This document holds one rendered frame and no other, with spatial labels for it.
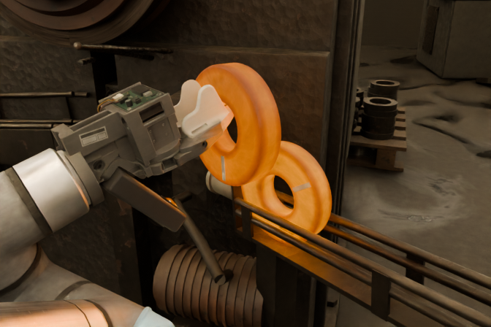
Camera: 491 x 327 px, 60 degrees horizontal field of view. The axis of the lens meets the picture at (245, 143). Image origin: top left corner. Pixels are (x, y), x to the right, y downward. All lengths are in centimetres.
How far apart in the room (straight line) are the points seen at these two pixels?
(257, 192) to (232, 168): 14
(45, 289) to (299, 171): 34
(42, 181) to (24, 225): 4
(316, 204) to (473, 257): 136
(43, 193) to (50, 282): 10
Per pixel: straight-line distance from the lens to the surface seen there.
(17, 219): 43
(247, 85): 48
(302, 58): 82
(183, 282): 79
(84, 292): 45
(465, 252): 192
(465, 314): 49
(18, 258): 46
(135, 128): 44
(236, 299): 77
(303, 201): 61
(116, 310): 42
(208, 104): 49
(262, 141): 48
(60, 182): 43
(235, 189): 69
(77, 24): 86
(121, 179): 46
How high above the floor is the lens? 101
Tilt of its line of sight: 22 degrees down
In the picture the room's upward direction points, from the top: straight up
